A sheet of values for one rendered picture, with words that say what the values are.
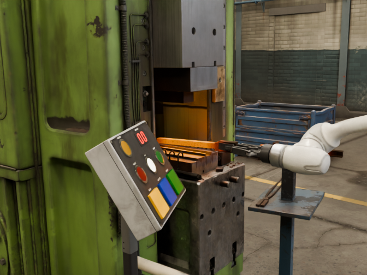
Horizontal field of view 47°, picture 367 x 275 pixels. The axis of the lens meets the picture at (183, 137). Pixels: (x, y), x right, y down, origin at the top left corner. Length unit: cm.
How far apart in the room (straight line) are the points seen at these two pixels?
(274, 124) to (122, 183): 459
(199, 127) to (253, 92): 873
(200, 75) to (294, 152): 48
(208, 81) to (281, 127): 386
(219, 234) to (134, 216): 80
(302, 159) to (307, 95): 853
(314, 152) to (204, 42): 61
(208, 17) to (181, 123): 63
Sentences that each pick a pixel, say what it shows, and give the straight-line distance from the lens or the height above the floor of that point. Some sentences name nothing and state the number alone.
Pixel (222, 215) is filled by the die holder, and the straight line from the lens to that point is 190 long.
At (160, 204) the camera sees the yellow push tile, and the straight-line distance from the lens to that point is 120.
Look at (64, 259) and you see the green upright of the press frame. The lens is 206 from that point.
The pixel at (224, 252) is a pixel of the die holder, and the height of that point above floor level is 54.
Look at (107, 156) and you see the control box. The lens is 114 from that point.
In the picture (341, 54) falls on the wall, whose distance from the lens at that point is 967.
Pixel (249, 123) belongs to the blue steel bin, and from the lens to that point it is 580.
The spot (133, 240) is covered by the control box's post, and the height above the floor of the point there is 84.
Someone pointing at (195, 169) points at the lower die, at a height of 95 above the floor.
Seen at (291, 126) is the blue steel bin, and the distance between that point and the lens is 554.
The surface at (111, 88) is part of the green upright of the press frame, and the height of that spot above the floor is 130.
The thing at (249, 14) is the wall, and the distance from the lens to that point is 1090.
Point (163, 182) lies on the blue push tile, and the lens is 130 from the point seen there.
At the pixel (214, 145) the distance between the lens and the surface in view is 179.
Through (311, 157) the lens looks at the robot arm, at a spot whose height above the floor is 105.
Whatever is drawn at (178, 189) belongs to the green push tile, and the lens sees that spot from 138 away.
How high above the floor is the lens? 142
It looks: 11 degrees down
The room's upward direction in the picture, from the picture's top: 1 degrees counter-clockwise
